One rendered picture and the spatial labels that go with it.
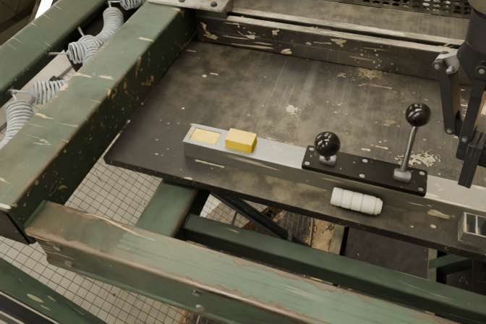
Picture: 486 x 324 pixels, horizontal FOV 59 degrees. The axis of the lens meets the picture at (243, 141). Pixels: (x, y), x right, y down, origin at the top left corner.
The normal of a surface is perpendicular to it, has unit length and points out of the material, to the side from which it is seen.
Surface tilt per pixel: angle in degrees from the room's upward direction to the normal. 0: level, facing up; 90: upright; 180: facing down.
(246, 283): 55
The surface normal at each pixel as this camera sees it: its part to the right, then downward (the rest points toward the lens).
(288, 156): -0.04, -0.69
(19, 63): 0.51, -0.44
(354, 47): -0.32, 0.69
